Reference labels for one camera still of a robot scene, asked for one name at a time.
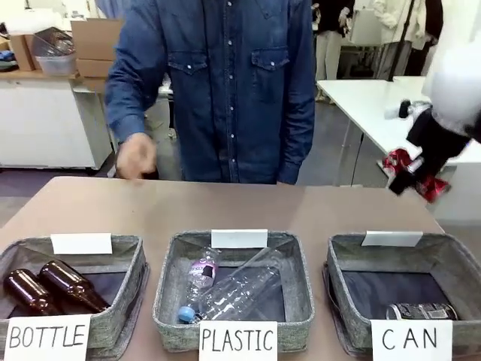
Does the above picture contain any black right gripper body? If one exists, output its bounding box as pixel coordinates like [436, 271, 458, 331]
[404, 109, 471, 180]

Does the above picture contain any crushed red can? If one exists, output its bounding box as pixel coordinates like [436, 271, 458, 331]
[382, 147, 451, 205]

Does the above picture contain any black can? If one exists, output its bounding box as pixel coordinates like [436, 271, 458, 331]
[386, 302, 458, 322]

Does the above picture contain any large clear plastic bottle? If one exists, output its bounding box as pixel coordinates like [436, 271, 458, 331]
[193, 246, 282, 323]

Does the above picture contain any small blue-capped plastic bottle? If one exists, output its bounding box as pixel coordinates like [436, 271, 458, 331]
[177, 247, 221, 324]

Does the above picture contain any brown glass bottle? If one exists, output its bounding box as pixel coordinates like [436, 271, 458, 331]
[38, 259, 112, 313]
[2, 268, 63, 317]

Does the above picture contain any person's left forearm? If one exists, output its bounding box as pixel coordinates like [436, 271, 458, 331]
[277, 93, 316, 186]

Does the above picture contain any person's right forearm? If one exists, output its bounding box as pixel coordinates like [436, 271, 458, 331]
[105, 62, 148, 146]

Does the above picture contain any blank white basket card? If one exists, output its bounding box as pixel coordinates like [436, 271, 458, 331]
[361, 229, 425, 248]
[210, 228, 269, 249]
[50, 232, 113, 256]

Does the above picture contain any grey fabric basket can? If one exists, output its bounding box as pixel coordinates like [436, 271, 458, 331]
[322, 232, 481, 357]

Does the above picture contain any grey fabric basket plastic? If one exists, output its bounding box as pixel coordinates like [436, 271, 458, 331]
[152, 229, 316, 349]

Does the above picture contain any paper sign CAN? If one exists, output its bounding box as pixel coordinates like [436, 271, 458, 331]
[370, 318, 454, 361]

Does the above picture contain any grey fabric basket bottle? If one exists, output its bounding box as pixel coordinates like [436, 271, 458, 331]
[0, 233, 150, 361]

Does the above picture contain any person's right hand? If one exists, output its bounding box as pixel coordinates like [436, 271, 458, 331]
[114, 132, 158, 181]

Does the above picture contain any white work table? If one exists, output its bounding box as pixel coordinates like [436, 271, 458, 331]
[315, 76, 481, 166]

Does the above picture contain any person in denim shirt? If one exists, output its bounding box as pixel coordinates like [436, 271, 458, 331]
[104, 0, 316, 186]

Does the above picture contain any paper sign PLASTIC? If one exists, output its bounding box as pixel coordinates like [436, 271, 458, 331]
[198, 320, 279, 361]

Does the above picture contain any flat cardboard box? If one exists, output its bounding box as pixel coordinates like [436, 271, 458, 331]
[75, 58, 116, 80]

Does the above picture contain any large open cardboard box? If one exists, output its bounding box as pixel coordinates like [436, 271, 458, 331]
[70, 19, 127, 62]

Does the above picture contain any white cabinet desk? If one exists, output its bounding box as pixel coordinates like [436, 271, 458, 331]
[0, 71, 117, 170]

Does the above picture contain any clear plastic container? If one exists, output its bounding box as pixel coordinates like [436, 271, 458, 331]
[35, 54, 79, 76]

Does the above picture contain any dark mesh tray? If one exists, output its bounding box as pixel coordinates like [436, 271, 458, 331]
[31, 26, 74, 58]

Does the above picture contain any paper sign BOTTLE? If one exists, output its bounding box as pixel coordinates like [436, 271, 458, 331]
[0, 314, 92, 361]

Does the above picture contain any small cardboard box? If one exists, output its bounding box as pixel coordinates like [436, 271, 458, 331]
[8, 32, 43, 72]

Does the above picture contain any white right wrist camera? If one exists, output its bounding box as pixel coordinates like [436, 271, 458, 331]
[384, 99, 434, 122]

